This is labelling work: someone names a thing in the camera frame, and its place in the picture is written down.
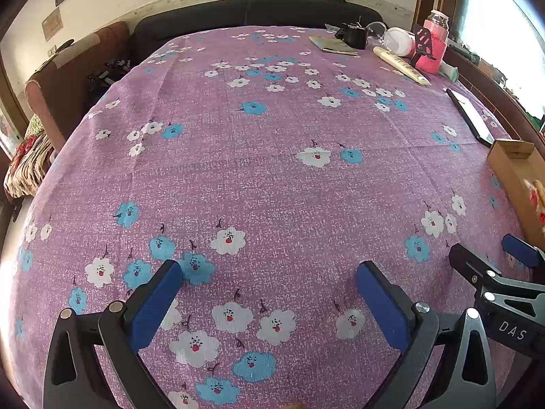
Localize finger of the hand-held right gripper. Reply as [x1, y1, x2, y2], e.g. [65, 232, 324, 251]
[448, 243, 505, 303]
[501, 233, 545, 270]

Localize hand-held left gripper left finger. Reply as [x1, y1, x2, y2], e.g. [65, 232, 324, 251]
[43, 259, 184, 409]

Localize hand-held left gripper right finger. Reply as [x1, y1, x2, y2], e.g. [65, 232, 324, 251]
[356, 261, 499, 409]

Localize red white snack packet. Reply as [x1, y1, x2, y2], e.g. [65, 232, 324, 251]
[524, 178, 545, 227]

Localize cardboard box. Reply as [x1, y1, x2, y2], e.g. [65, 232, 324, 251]
[487, 140, 545, 250]

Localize black smartphone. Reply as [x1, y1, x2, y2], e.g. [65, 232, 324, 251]
[446, 89, 495, 148]

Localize brown wooden ledge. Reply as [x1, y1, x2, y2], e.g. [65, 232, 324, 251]
[445, 47, 545, 137]

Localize purple floral tablecloth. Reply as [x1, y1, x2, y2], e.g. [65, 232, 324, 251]
[9, 26, 545, 409]

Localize floral patterned cloth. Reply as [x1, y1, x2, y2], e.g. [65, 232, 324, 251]
[3, 113, 54, 200]

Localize cream tube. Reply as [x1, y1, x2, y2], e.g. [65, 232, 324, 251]
[373, 47, 432, 86]

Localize black pink phone stand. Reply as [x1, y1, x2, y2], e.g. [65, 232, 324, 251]
[412, 21, 439, 66]

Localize brown armchair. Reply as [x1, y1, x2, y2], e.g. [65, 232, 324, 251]
[25, 20, 137, 150]

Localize white round jar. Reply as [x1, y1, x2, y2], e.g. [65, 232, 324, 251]
[383, 28, 416, 58]

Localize pink bottle with knitted sleeve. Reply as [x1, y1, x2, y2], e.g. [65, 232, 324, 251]
[415, 10, 450, 75]

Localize wooden glass door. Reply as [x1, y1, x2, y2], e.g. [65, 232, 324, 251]
[0, 64, 27, 158]

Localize clear glass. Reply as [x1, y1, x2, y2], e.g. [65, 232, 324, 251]
[365, 21, 388, 46]

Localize black cup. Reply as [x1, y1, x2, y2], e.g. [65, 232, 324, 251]
[335, 21, 369, 49]

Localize khaki notebook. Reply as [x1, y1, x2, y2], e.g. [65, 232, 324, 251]
[309, 35, 358, 56]

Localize black sofa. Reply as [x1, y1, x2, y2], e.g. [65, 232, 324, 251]
[128, 0, 414, 69]

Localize window with wooden frame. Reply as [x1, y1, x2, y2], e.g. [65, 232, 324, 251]
[413, 0, 545, 120]

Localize beige wall plaque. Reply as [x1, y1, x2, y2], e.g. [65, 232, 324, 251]
[41, 7, 64, 42]

